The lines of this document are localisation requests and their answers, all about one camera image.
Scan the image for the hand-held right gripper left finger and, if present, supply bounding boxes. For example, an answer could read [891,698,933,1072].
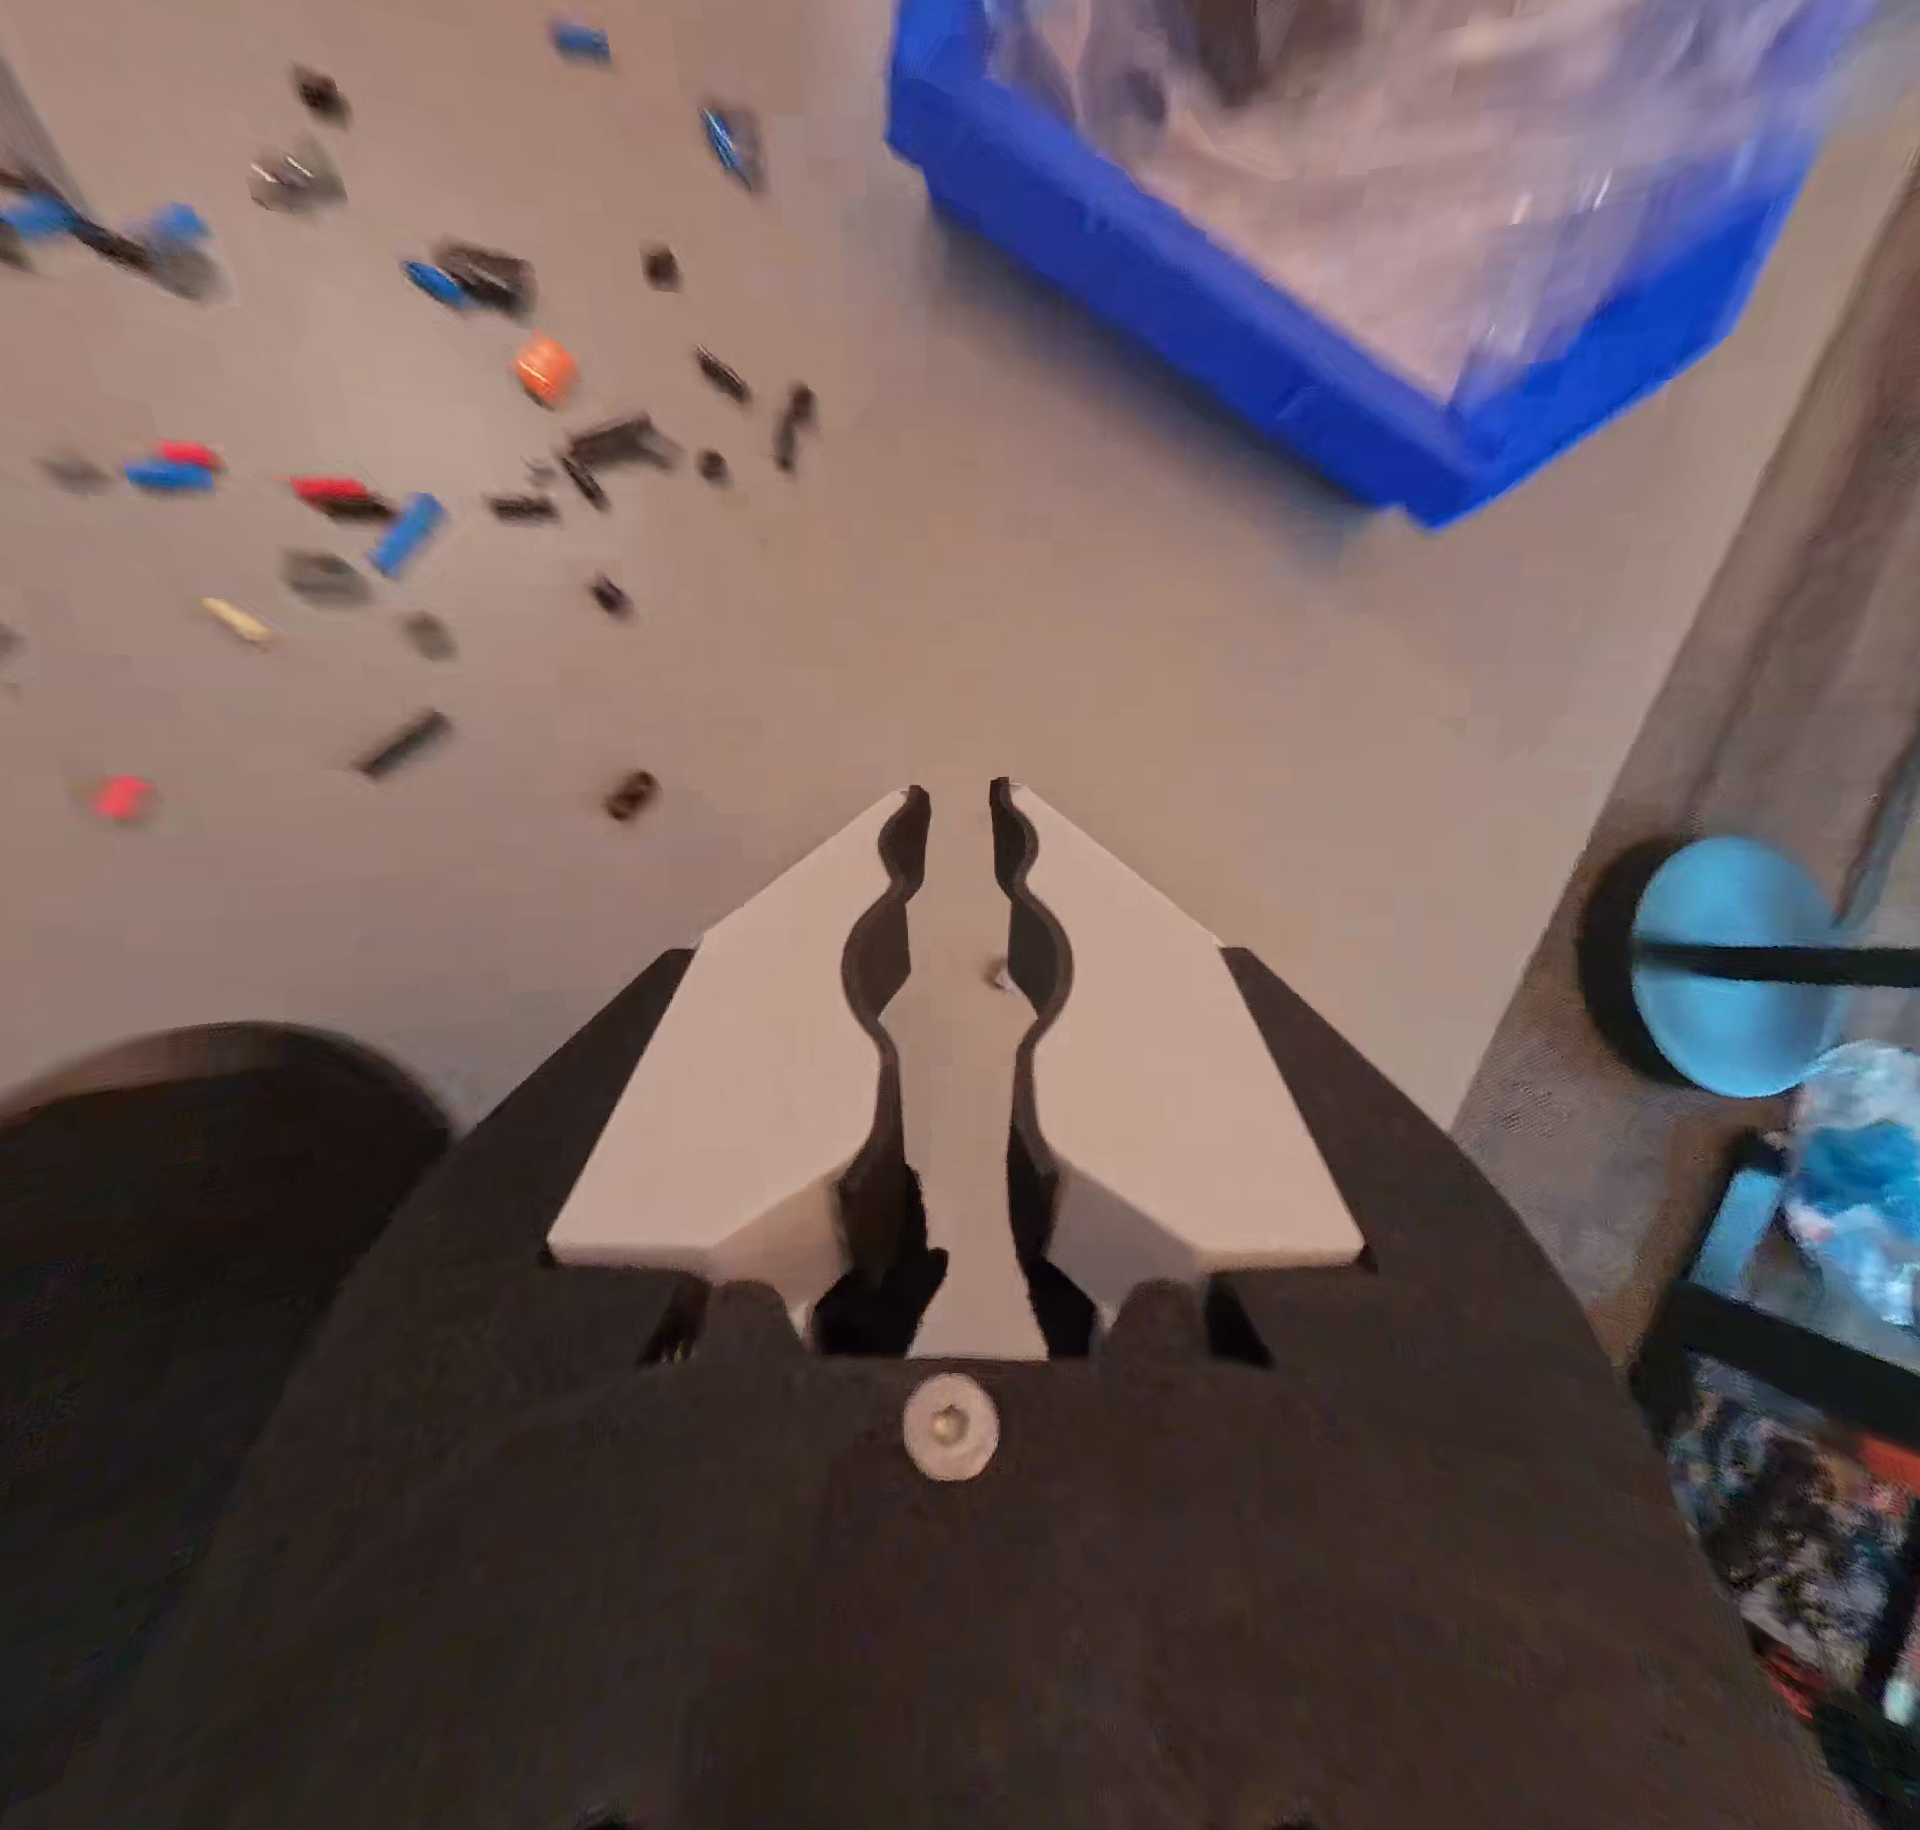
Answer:
[546,786,934,1329]

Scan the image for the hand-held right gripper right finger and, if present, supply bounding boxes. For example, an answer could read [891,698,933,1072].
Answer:
[988,778,1367,1332]

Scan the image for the blue plastic bin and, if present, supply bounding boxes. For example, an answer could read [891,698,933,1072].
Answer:
[884,0,1920,530]

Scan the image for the scattered small lego pieces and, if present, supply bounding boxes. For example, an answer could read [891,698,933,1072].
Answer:
[0,16,825,829]

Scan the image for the black office chair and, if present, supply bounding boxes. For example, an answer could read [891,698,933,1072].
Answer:
[0,1023,454,1793]

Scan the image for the cluttered storage cart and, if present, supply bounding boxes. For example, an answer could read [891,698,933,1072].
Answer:
[1633,1041,1920,1808]

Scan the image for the pile of clear plastic bags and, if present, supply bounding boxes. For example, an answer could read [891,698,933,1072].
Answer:
[981,0,1864,395]

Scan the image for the light blue disc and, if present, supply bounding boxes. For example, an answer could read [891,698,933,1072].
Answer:
[1579,833,1920,1100]

